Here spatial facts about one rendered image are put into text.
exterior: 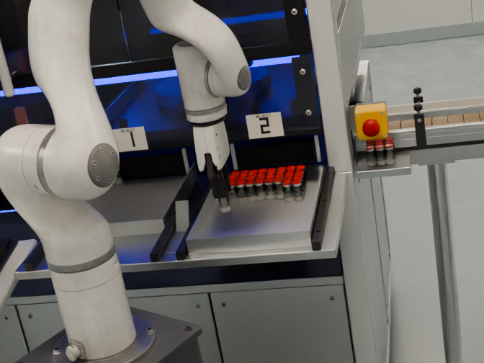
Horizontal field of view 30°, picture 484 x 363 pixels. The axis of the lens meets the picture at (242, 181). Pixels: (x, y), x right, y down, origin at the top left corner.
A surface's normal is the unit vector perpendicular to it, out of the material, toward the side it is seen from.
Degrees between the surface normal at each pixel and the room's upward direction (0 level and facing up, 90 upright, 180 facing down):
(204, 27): 48
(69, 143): 61
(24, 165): 76
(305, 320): 90
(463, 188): 0
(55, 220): 34
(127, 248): 0
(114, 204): 0
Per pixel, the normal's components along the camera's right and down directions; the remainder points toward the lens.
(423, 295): -0.16, -0.92
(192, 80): -0.44, 0.42
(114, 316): 0.72, 0.15
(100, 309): 0.36, 0.29
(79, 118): 0.54, -0.40
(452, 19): -0.16, 0.39
